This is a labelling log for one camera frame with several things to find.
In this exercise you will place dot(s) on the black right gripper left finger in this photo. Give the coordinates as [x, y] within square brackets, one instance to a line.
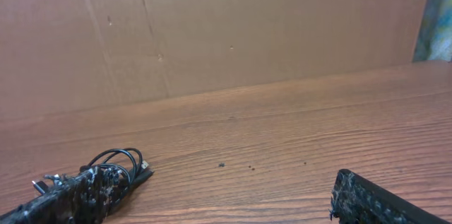
[86, 198]

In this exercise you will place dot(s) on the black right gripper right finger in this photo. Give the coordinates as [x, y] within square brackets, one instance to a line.
[357, 200]

